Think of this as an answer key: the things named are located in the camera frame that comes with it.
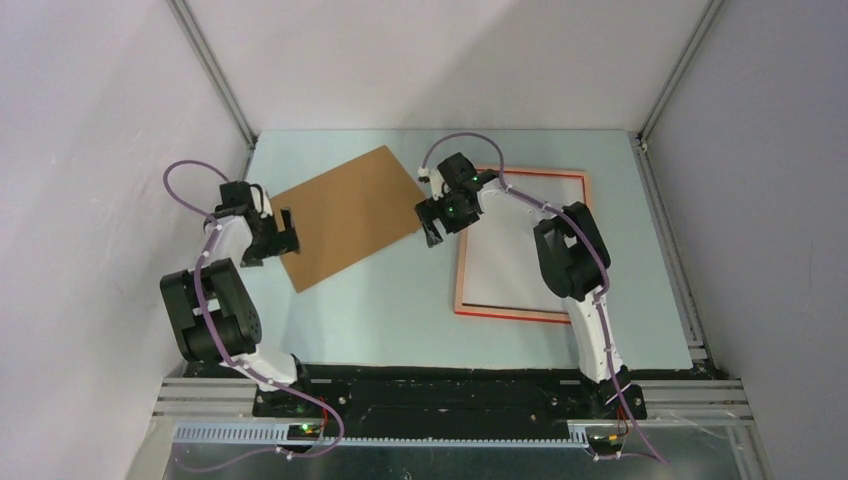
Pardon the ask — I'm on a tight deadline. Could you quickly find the red wooden picture frame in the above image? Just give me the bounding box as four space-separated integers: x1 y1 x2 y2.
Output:
453 165 591 326

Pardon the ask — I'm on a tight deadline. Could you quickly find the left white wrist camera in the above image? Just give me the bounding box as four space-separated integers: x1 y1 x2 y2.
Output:
249 183 273 218

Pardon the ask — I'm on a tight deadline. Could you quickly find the grey slotted cable duct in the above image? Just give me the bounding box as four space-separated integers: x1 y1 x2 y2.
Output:
174 422 589 449

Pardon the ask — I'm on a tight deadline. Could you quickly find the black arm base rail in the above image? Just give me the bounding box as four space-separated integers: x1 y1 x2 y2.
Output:
185 362 651 440

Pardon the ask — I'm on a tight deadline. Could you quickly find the brown backing board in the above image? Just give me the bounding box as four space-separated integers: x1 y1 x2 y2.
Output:
271 146 426 293

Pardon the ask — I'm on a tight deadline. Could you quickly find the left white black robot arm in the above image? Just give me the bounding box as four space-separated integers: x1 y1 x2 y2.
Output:
160 181 316 417

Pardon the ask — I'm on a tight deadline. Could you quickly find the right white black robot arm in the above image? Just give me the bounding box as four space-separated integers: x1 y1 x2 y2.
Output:
414 153 629 418

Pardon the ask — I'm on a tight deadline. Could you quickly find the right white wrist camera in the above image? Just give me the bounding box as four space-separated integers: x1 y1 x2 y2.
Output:
418 167 446 201

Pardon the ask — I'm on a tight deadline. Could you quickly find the landscape photo print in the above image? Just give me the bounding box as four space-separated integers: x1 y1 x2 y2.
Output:
463 173 586 314

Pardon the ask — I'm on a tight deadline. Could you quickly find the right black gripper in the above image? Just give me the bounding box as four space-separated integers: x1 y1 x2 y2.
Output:
415 188 480 247

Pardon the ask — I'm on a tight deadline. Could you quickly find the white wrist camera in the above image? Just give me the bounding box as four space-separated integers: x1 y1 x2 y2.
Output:
418 167 446 201
249 183 273 218

